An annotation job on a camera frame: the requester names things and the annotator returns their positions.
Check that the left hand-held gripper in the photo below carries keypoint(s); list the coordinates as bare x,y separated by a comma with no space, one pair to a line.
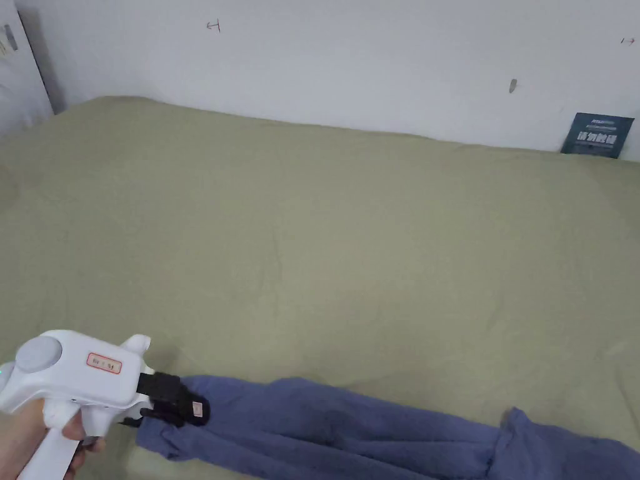
75,370

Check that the blue garment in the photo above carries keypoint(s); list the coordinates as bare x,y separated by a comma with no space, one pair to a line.
310,425

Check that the person's left hand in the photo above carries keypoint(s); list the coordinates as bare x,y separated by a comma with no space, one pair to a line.
20,442

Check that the bed with pale green sheet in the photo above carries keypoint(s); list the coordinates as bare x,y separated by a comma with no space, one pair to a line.
300,240

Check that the white door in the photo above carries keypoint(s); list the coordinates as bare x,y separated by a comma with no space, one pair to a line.
20,75

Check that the dark blue printed card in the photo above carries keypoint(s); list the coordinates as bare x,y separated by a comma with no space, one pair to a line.
597,135

